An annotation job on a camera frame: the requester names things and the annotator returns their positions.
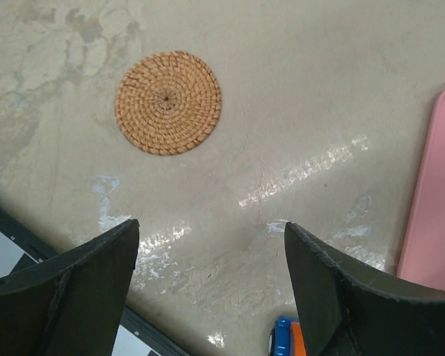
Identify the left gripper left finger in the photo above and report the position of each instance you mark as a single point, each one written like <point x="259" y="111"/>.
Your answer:
<point x="70" y="304"/>

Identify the black white chessboard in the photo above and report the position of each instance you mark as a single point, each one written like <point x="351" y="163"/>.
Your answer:
<point x="20" y="249"/>

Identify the pink tray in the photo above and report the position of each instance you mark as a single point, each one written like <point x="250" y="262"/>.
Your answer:
<point x="422" y="257"/>

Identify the colourful toy car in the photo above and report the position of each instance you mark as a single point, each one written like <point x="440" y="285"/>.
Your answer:
<point x="285" y="338"/>

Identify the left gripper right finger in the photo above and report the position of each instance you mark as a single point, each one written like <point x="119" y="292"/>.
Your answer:
<point x="346" y="307"/>

